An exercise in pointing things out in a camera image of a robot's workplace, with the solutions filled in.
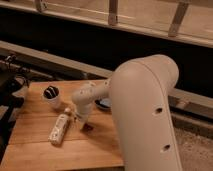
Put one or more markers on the black equipment with cables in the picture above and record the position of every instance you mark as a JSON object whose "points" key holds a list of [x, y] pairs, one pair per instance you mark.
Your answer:
{"points": [[13, 89]]}

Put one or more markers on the blue cloth in bowl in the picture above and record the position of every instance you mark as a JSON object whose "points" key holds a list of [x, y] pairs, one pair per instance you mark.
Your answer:
{"points": [[105, 102]]}

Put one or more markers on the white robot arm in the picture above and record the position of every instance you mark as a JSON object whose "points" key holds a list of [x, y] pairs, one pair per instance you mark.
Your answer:
{"points": [[138, 92]]}

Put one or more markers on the small red pepper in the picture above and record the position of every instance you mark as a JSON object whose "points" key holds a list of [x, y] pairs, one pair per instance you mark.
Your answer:
{"points": [[87, 127]]}

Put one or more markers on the metal window rail frame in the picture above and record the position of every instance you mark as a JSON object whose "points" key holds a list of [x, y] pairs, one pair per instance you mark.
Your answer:
{"points": [[188, 21]]}

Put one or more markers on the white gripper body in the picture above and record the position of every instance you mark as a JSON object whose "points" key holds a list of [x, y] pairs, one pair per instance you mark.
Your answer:
{"points": [[82, 115]]}

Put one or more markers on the white cup with dark contents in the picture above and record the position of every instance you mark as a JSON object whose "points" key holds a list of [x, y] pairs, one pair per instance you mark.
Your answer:
{"points": [[52, 97]]}

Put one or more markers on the dark round bowl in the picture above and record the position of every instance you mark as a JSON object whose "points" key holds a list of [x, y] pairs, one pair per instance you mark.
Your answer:
{"points": [[100, 106]]}

